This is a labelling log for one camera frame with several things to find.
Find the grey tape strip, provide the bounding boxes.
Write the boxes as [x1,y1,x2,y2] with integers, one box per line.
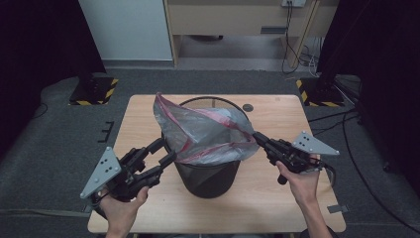
[326,204,350,214]

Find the black hanging cable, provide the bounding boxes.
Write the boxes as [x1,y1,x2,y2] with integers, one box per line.
[281,0,301,75]

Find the grey garbage bag red drawstring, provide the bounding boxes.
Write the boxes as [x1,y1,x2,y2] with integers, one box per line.
[153,91,261,167]

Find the yellow-black striped stand base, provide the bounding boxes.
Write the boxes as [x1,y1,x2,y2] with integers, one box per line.
[68,76,120,107]
[295,77,347,108]

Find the white power strip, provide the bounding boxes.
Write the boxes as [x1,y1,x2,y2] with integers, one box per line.
[280,0,308,9]

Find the person's left hand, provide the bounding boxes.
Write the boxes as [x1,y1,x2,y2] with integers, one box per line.
[98,185,150,234]

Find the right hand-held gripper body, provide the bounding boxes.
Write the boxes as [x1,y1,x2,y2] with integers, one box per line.
[266,131,341,185]

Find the person's right hand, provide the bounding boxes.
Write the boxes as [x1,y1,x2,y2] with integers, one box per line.
[275,161,321,208]

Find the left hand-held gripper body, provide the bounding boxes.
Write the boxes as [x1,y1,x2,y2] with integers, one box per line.
[79,146,163,202]

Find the black curtain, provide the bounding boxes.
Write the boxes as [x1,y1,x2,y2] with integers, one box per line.
[0,0,107,162]
[316,0,420,187]

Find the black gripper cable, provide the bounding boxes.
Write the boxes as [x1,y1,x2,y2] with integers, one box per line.
[320,163,338,188]

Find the white panel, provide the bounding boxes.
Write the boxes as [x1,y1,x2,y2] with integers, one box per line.
[77,0,174,61]

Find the black mesh trash bin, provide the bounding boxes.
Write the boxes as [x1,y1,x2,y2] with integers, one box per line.
[160,95,252,199]

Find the thin black floor cable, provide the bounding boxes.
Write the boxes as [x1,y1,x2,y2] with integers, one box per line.
[32,102,50,120]

